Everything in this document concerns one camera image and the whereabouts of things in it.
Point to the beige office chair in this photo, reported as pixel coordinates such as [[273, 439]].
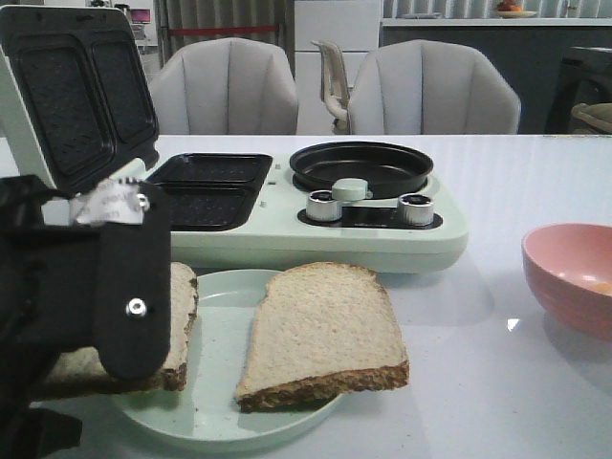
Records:
[[334, 89]]

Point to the dark grey counter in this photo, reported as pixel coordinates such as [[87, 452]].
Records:
[[552, 63]]

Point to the right grey upholstered chair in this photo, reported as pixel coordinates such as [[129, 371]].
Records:
[[423, 87]]

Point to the black round frying pan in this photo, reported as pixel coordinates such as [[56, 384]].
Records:
[[389, 169]]

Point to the bread slice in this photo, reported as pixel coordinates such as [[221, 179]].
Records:
[[80, 373], [322, 329]]

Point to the pink bowl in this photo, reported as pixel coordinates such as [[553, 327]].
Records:
[[562, 262]]

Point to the mint green sandwich maker lid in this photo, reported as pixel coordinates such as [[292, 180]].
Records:
[[78, 115]]

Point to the right silver control knob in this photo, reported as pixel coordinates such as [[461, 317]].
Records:
[[415, 209]]

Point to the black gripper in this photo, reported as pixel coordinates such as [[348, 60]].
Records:
[[49, 306]]

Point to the white cabinet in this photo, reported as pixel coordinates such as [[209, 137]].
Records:
[[352, 25]]

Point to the left silver control knob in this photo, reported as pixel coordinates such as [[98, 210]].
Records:
[[323, 207]]

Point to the mint green breakfast maker base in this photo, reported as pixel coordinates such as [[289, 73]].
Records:
[[243, 210]]

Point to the fruit plate on counter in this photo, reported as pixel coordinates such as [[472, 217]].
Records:
[[510, 9]]

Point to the silver control knob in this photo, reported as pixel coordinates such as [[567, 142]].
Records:
[[415, 209], [323, 207]]

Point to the mint green round plate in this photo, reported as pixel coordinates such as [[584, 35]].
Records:
[[204, 415]]

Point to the beige cushion at right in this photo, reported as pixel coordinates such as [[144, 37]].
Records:
[[596, 116]]

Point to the grey upholstered chair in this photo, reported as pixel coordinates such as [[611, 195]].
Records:
[[423, 87], [226, 86]]

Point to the left grey upholstered chair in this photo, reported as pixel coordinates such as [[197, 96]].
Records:
[[226, 86]]

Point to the orange shrimp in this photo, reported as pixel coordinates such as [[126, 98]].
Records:
[[604, 288]]

